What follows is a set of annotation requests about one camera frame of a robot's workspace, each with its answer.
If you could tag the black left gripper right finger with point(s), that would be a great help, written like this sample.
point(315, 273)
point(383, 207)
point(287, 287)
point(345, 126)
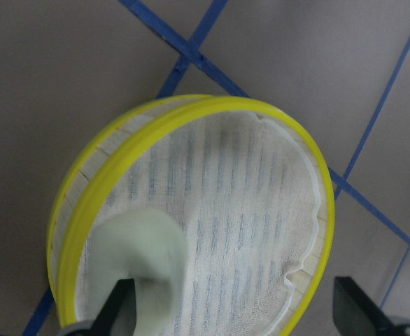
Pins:
point(354, 313)

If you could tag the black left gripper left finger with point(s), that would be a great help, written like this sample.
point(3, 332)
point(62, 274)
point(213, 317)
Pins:
point(121, 304)

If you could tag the centre yellow bamboo steamer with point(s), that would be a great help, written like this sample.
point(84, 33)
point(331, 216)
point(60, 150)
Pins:
point(249, 188)

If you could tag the white bun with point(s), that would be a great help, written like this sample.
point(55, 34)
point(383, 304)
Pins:
point(148, 246)

